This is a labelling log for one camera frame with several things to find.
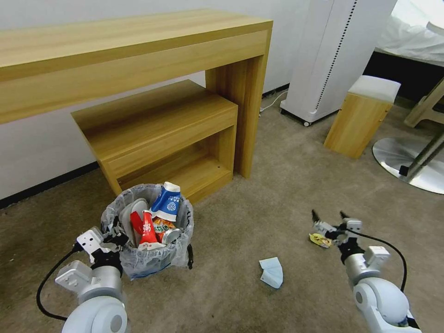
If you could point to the clear plastic bin liner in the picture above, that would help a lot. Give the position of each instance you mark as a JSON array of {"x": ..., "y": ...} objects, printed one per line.
[{"x": 184, "y": 222}]

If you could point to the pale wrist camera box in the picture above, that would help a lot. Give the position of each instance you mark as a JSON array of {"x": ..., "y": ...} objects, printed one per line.
[
  {"x": 89, "y": 241},
  {"x": 353, "y": 224}
]

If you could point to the white bed sheet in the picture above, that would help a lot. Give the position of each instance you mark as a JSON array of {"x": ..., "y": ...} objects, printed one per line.
[{"x": 412, "y": 34}]

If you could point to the small trash bin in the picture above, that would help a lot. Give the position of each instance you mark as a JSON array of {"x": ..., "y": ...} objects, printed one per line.
[{"x": 152, "y": 263}]

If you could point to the pale wooden chair frame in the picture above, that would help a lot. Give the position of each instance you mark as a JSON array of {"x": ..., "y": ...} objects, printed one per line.
[{"x": 425, "y": 107}]

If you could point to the light blue face mask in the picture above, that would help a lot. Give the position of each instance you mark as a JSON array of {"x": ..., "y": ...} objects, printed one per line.
[{"x": 272, "y": 272}]

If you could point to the metal table pole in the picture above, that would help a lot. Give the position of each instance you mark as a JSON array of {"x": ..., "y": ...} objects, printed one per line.
[{"x": 428, "y": 152}]

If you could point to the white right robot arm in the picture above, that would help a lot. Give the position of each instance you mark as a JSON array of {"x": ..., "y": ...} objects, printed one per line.
[{"x": 378, "y": 298}]

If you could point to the yellow crumpled wrapper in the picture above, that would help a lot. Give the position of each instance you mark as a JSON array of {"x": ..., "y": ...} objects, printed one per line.
[{"x": 319, "y": 239}]

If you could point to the low wooden shelf unit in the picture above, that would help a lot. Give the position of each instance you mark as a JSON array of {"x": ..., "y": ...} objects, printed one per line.
[{"x": 156, "y": 118}]

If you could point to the dark bed base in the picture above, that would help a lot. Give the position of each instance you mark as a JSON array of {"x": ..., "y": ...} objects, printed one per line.
[{"x": 406, "y": 69}]

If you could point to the round metal table base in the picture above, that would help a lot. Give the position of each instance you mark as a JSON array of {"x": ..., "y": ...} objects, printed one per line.
[{"x": 392, "y": 152}]

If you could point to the large wooden desk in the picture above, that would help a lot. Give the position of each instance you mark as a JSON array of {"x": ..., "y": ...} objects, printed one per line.
[{"x": 131, "y": 45}]

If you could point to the silver metal can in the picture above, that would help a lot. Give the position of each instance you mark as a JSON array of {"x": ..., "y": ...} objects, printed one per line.
[{"x": 171, "y": 236}]

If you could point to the grey slipper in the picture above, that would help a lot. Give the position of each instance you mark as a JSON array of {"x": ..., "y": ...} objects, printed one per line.
[{"x": 133, "y": 211}]

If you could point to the tall white standing appliance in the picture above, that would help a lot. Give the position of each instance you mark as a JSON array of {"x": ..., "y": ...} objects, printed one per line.
[{"x": 322, "y": 55}]

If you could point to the red snack packet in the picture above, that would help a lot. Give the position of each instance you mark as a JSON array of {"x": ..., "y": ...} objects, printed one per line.
[{"x": 147, "y": 230}]

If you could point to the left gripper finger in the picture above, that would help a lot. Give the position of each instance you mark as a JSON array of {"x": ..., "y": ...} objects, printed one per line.
[
  {"x": 110, "y": 229},
  {"x": 111, "y": 247}
]

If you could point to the wooden stool with white cushion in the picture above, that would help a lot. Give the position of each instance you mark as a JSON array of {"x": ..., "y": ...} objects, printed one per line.
[{"x": 357, "y": 118}]

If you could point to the blue and white carton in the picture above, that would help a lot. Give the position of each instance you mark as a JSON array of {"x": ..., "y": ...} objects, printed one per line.
[{"x": 167, "y": 204}]

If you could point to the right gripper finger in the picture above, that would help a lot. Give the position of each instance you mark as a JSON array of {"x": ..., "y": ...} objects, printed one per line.
[
  {"x": 321, "y": 225},
  {"x": 344, "y": 215}
]

